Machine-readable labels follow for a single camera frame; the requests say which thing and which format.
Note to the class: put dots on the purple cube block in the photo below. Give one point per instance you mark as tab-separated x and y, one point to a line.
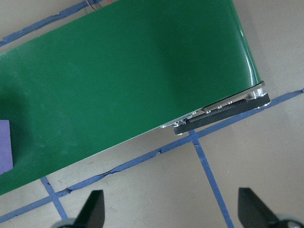
4	147

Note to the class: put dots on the green belt conveyor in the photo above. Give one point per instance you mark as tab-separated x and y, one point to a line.
118	71

